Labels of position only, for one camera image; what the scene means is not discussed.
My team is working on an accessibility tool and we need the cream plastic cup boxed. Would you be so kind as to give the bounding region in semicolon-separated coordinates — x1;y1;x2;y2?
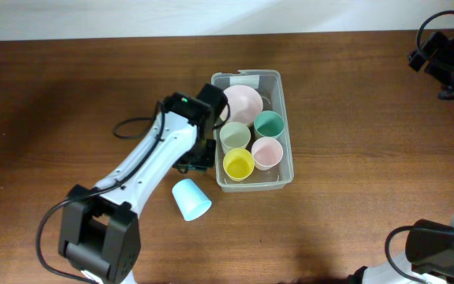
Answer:
219;121;251;154

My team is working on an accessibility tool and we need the blue plastic cup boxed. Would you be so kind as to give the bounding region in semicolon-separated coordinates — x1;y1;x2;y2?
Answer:
172;179;212;222

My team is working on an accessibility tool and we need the green plastic cup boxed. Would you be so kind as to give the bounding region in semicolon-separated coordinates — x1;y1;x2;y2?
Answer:
253;110;285;139

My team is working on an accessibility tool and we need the pink plastic cup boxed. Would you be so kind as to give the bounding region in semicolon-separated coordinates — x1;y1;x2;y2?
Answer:
251;137;284;171

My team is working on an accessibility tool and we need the clear plastic container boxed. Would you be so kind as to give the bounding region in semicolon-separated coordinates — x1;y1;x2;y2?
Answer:
211;69;294;192

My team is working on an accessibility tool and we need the pink plastic bowl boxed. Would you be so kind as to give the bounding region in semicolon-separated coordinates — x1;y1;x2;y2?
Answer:
224;85;263;126

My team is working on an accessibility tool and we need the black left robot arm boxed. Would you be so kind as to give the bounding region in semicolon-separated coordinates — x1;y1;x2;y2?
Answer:
58;84;228;283

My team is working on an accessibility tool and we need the yellow plastic cup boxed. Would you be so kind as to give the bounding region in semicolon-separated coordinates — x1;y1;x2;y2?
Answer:
222;148;255;181

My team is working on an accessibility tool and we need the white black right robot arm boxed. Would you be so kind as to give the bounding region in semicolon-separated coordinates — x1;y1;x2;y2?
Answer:
346;32;454;284

